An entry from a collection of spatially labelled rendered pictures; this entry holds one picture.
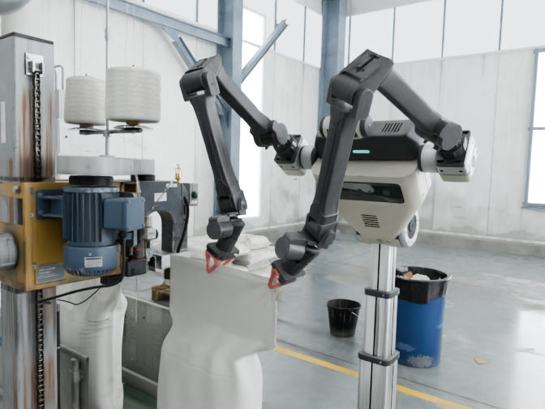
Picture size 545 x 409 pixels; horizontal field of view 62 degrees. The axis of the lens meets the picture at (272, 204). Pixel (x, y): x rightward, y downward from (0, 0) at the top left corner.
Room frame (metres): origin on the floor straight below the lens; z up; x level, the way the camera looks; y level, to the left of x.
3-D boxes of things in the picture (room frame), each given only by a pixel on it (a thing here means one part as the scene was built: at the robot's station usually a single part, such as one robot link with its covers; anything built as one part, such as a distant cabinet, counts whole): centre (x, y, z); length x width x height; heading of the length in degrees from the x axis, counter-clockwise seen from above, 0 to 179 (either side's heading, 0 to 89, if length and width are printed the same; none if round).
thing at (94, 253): (1.31, 0.52, 1.21); 0.15 x 0.15 x 0.25
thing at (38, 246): (1.47, 0.69, 1.18); 0.34 x 0.25 x 0.31; 143
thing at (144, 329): (2.25, 0.71, 0.54); 1.05 x 0.02 x 0.41; 53
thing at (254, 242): (5.20, 0.37, 0.56); 0.67 x 0.43 x 0.15; 53
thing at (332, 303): (3.84, -0.63, 0.13); 0.30 x 0.30 x 0.26
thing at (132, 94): (1.43, 0.44, 1.61); 0.17 x 0.17 x 0.17
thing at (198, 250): (4.56, 0.55, 0.56); 0.66 x 0.42 x 0.15; 143
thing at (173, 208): (1.77, 0.52, 1.21); 0.30 x 0.25 x 0.30; 53
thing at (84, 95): (1.59, 0.65, 1.61); 0.15 x 0.14 x 0.17; 53
